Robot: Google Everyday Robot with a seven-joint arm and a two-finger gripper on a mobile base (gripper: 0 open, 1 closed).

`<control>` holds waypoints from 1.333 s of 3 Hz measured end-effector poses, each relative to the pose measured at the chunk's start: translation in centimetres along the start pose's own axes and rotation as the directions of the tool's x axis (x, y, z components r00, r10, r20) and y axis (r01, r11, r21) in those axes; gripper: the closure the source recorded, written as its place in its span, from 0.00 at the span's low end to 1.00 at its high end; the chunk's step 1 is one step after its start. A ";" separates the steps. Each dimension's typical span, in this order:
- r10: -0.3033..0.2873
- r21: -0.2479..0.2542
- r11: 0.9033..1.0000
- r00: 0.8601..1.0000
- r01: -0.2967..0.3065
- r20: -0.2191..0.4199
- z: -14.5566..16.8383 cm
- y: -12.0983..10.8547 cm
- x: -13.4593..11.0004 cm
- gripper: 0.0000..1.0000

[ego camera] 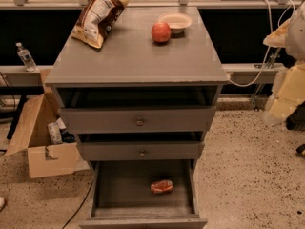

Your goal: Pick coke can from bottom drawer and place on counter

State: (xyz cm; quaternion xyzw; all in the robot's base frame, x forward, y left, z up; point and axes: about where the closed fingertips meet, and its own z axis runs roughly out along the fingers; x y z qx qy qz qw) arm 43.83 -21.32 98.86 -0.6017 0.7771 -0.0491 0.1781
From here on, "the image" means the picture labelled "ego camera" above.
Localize clear plastic water bottle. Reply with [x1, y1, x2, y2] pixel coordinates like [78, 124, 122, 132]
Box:
[16, 42, 36, 72]

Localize grey middle drawer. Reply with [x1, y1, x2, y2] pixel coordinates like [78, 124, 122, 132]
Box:
[77, 141, 204, 161]

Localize open cardboard box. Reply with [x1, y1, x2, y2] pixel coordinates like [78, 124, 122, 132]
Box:
[4, 70, 86, 178]

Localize white cable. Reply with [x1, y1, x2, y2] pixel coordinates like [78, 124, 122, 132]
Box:
[227, 0, 296, 88]

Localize red coke can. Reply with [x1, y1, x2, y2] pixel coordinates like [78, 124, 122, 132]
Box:
[151, 179, 173, 194]

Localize black floor cable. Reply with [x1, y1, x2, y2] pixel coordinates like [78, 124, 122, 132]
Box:
[60, 178, 95, 229]

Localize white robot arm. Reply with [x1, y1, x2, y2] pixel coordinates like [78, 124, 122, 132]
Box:
[263, 3, 305, 125]

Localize brown chip bag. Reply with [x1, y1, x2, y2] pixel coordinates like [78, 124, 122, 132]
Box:
[71, 0, 130, 49]

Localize white paper bowl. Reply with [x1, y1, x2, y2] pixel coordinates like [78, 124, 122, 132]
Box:
[158, 13, 193, 34]

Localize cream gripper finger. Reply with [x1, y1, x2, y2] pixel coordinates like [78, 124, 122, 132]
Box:
[263, 19, 290, 48]
[263, 60, 305, 125]

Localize grey wooden drawer cabinet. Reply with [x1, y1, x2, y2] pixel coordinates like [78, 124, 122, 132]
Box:
[44, 6, 231, 229]

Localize grey metal stand pole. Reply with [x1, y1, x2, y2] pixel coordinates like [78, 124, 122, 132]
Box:
[250, 48, 282, 111]

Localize red apple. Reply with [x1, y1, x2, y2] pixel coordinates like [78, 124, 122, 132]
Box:
[151, 22, 171, 43]

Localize grey top drawer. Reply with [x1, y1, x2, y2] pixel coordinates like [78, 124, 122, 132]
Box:
[60, 107, 215, 134]

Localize grey open bottom drawer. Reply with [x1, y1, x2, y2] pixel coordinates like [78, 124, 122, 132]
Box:
[80, 160, 207, 229]

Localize can inside cardboard box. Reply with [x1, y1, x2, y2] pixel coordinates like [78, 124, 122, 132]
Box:
[48, 122, 62, 145]

